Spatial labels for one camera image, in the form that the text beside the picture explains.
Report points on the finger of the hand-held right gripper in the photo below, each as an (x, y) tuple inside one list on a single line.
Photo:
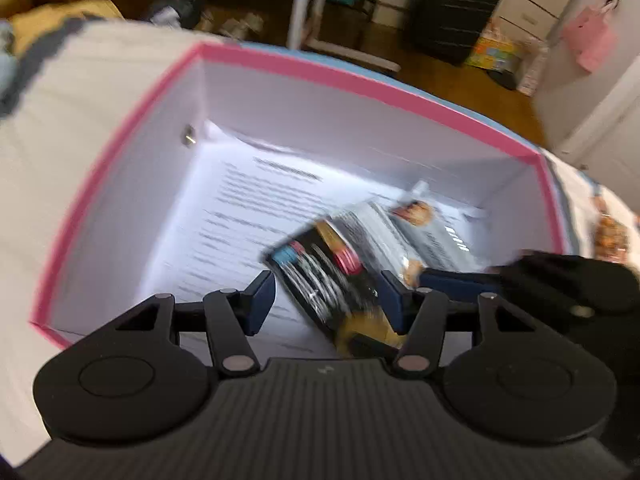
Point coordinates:
[(460, 285)]

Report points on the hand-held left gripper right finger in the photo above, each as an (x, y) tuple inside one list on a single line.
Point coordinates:
[(396, 305)]

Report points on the white door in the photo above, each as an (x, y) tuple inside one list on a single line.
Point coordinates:
[(590, 110)]

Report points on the dark bag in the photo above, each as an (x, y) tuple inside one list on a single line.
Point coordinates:
[(175, 7)]

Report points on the clear bag of mixed nuts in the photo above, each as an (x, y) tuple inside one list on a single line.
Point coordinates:
[(612, 230)]

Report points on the pink bag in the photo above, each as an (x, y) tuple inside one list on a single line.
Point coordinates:
[(590, 40)]

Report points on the black suitcase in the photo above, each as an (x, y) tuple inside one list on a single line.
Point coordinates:
[(450, 10)]

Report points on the printed paper sheets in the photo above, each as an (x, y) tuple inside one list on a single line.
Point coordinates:
[(240, 220)]

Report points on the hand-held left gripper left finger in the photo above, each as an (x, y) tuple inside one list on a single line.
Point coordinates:
[(262, 300)]

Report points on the black snack packet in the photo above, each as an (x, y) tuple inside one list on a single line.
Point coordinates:
[(320, 280)]

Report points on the silver white snack packet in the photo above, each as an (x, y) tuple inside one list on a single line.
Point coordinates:
[(432, 240)]

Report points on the pink-rimmed cardboard box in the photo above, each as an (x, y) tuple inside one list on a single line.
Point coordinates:
[(350, 125)]

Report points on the colourful cardboard box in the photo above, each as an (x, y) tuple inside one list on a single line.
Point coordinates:
[(492, 52)]

